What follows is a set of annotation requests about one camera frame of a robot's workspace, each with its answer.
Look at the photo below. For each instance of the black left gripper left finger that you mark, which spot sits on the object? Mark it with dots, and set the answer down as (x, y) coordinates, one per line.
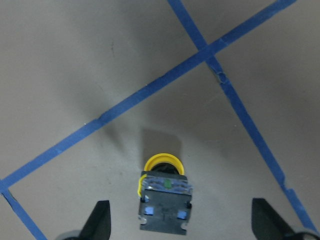
(98, 224)

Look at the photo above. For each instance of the yellow push button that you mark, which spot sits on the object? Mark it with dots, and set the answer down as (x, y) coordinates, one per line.
(165, 196)

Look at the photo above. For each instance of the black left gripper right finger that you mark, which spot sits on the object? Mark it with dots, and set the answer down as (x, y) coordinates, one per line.
(266, 223)

